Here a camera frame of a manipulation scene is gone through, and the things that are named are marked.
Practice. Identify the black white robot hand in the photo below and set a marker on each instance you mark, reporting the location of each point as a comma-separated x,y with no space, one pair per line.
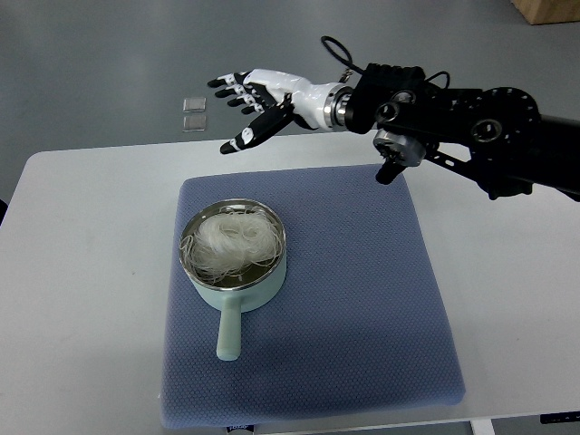
278,99

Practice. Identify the white vermicelli bundle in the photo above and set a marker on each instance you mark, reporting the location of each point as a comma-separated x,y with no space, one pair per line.
233,247

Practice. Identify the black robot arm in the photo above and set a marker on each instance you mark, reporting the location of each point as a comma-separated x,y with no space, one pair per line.
497,138

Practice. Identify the mint green steel pot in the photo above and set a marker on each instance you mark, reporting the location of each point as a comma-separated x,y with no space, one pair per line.
232,302

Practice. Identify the upper floor metal plate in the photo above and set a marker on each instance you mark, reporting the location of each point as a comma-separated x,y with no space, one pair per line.
194,104

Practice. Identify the blue textured mat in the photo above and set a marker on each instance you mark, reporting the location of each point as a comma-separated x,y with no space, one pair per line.
359,324

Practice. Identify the cardboard box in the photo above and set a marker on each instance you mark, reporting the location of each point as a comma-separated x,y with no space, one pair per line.
538,12

